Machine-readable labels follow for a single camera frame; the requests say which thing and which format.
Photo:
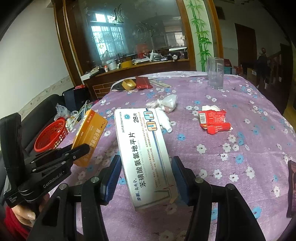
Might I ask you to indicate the yellow tape roll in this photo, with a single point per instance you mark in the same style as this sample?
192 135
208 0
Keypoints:
128 84

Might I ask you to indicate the clear glass mug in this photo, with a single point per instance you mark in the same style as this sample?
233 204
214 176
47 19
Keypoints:
215 71

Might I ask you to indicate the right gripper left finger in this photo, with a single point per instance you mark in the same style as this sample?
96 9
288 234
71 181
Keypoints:
97 191

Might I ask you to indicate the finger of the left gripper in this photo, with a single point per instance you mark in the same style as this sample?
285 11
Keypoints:
53 158

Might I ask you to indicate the clear plastic bag on sofa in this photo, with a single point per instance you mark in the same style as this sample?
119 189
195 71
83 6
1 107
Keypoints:
62 112

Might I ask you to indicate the red plastic basket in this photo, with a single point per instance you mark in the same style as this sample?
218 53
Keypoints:
51 136

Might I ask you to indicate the white blue medicine box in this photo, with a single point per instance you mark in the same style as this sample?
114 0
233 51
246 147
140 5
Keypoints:
144 156

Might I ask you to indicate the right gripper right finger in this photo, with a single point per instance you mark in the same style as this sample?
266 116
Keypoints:
195 192

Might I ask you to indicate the red foil pouch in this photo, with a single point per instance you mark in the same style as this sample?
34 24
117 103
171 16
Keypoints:
143 83

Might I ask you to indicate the bundle of chopsticks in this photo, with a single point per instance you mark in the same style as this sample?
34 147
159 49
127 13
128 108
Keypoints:
159 84

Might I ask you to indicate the purple floral tablecloth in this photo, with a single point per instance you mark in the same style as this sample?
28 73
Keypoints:
253 156

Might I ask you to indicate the torn red cigarette pack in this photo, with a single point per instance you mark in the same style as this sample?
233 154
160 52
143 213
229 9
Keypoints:
213 119

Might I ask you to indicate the black leather sofa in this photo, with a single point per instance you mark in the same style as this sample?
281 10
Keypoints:
39 118

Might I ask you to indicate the white plastic bottle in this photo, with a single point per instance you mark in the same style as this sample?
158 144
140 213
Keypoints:
164 121

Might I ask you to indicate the knotted clear plastic bag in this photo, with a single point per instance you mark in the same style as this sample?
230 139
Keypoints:
166 104

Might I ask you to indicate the person's left hand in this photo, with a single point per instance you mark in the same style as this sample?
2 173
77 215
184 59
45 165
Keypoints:
27 216

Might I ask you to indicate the dark blue shopping bag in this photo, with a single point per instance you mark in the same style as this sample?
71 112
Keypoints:
76 98

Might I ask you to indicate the wooden framed glass cabinet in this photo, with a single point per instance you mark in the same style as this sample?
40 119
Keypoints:
105 41

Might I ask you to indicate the dark phone at table edge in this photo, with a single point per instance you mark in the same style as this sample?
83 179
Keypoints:
292 189

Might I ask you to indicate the orange medicine box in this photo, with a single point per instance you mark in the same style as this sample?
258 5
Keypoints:
89 132

